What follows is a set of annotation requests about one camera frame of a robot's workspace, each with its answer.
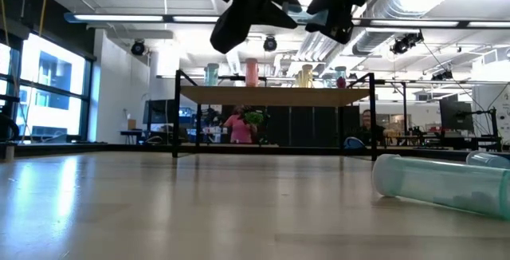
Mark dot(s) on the black track light cluster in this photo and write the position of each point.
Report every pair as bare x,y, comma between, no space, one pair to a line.
442,76
404,44

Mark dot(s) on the green leafy plant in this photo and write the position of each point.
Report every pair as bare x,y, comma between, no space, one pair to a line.
255,117

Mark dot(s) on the teal medicine bottle white cap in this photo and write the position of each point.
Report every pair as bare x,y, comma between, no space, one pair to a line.
438,184
211,76

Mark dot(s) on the black computer monitor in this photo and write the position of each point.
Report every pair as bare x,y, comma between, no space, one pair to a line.
456,115

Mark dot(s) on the small cardboard box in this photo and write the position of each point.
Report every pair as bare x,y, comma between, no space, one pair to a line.
131,124

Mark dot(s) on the overhead light bar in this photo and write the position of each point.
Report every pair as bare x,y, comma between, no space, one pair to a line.
119,17

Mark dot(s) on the black partition wall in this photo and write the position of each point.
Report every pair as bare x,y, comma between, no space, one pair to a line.
303,126

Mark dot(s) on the blue round object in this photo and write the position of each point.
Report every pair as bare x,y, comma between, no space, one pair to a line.
354,144

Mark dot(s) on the silver ventilation duct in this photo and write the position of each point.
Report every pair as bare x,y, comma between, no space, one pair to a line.
372,41

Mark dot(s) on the salmon medicine bottle white cap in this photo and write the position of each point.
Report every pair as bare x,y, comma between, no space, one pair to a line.
252,72

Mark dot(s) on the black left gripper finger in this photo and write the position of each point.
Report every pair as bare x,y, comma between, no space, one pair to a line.
233,28
275,12

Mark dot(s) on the clear bottle with red pills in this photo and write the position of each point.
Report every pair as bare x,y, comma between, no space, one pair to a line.
340,81

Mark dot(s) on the person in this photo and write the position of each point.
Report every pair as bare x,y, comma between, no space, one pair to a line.
240,130
366,128

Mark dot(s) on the large black framed window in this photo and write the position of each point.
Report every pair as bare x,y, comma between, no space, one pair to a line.
52,72

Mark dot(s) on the clear vial far right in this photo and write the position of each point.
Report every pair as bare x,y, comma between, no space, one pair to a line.
488,159

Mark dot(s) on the black background desk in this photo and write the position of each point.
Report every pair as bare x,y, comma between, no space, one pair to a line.
470,142

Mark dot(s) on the black ceiling spotlight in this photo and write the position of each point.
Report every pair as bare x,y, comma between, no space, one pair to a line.
270,44
138,48

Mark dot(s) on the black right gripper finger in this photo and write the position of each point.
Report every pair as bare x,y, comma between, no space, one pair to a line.
336,20

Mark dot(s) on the wooden shelf black metal frame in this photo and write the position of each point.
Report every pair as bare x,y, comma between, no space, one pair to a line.
271,96

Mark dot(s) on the dark wall screen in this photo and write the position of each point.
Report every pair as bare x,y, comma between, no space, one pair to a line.
155,112

